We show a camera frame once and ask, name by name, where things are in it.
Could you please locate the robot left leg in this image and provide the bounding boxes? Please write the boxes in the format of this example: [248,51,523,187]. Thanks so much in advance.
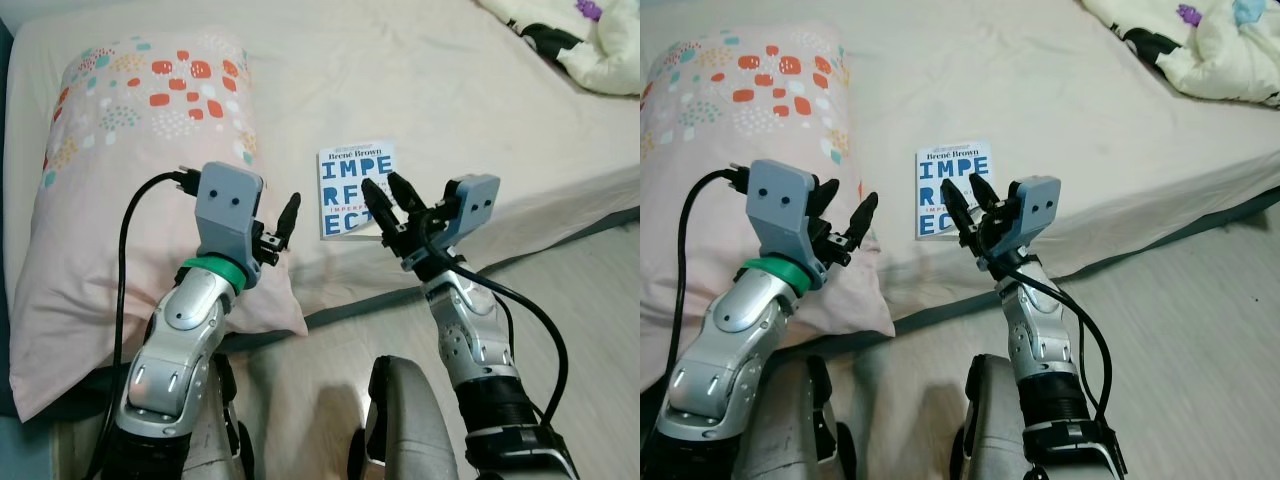
[745,350,861,480]
[190,350,256,480]

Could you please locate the cream bed mattress sheet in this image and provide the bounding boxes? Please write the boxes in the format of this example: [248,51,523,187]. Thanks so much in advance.
[640,0,1280,321]
[5,0,641,331]

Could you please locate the pink dotted pillow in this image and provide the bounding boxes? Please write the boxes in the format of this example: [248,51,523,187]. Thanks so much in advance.
[8,27,309,423]
[640,27,896,391]

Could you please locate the robot leg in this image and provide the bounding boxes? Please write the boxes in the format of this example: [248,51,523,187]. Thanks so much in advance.
[350,355,461,480]
[745,350,861,480]
[950,355,1031,480]
[190,350,256,480]

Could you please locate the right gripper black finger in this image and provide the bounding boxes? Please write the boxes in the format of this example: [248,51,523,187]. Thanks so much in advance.
[939,180,979,243]
[966,170,1004,219]
[387,171,428,217]
[361,178,403,239]

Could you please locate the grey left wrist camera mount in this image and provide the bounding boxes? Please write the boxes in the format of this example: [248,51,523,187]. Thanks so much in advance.
[195,162,266,291]
[748,160,831,291]

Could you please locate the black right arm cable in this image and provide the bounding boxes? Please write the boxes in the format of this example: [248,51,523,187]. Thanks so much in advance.
[990,225,1116,421]
[420,215,569,426]

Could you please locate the cream cartoon print blanket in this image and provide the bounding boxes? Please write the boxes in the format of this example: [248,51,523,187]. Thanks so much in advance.
[1080,0,1280,109]
[478,0,641,98]

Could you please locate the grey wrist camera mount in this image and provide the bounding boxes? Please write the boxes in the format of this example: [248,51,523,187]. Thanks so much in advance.
[195,162,266,291]
[748,160,831,291]
[1005,175,1063,246]
[440,175,501,246]

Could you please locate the white book blue letters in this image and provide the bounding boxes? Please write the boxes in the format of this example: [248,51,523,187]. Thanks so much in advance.
[318,140,401,241]
[915,140,994,241]

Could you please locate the robot right leg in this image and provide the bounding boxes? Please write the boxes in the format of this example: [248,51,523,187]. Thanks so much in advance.
[950,355,1031,480]
[350,355,461,480]

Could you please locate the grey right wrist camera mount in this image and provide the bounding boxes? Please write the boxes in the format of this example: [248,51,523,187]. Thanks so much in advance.
[440,175,501,246]
[1005,175,1063,246]

